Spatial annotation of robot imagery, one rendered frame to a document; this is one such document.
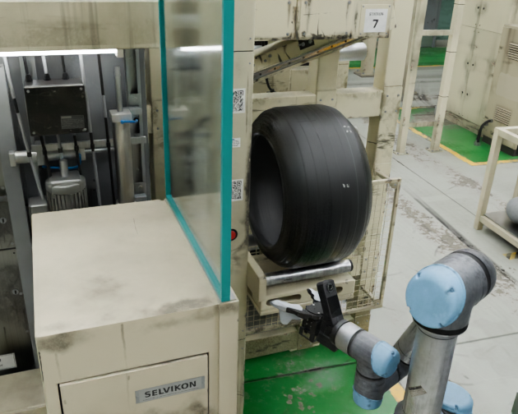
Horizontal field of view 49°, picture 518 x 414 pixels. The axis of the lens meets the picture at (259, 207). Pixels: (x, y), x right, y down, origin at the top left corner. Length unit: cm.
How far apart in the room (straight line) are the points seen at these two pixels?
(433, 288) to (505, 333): 238
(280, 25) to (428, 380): 124
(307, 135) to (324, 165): 11
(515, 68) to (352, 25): 440
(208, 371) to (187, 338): 11
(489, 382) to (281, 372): 103
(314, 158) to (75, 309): 87
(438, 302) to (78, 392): 73
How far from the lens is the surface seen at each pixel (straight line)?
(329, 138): 180
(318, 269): 201
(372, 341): 144
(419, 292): 121
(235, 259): 195
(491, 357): 334
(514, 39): 648
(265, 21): 200
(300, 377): 295
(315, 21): 207
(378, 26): 220
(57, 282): 131
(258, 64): 216
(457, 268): 123
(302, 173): 173
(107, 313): 119
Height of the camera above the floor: 195
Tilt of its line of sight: 25 degrees down
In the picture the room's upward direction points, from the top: 2 degrees clockwise
